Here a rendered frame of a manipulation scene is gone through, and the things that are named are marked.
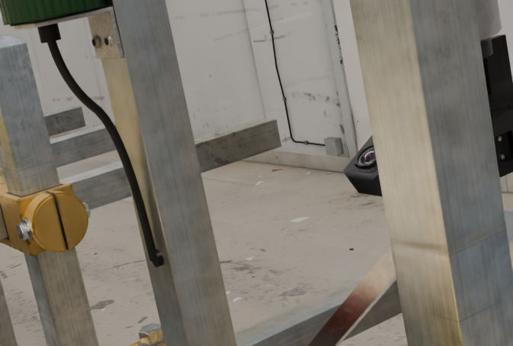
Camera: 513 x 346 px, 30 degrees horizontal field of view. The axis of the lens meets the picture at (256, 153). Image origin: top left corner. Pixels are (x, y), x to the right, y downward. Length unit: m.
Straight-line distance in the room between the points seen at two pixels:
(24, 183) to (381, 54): 0.49
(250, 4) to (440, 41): 4.68
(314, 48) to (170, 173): 4.11
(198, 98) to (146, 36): 5.11
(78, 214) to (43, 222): 0.03
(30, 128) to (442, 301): 0.49
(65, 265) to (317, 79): 3.93
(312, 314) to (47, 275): 0.24
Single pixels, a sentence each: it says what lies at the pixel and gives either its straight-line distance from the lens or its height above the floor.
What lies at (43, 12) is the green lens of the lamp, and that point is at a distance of 0.55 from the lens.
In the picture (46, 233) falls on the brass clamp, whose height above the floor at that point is 0.94.
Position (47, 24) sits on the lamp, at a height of 1.11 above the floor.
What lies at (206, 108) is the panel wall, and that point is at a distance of 5.65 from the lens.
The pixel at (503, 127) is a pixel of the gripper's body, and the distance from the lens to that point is 0.82.
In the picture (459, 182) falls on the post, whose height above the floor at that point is 1.03.
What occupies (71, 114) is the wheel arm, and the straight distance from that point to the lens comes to 1.43.
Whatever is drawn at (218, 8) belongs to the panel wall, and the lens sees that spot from 5.31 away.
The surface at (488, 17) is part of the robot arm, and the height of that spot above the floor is 1.05.
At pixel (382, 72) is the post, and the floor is 1.08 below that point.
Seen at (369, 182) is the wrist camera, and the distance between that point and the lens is 0.75.
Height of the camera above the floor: 1.13
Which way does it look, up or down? 12 degrees down
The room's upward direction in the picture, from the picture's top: 11 degrees counter-clockwise
